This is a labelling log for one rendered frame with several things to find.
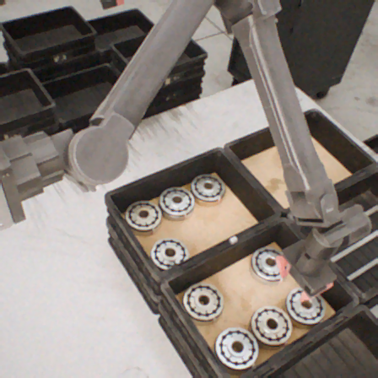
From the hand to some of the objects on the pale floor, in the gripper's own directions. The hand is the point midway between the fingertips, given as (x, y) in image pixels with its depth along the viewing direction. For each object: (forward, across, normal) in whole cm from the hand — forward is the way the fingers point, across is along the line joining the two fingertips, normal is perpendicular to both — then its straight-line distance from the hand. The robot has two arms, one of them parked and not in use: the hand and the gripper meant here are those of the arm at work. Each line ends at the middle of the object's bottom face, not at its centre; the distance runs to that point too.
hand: (294, 286), depth 100 cm
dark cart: (+100, -143, +154) cm, 233 cm away
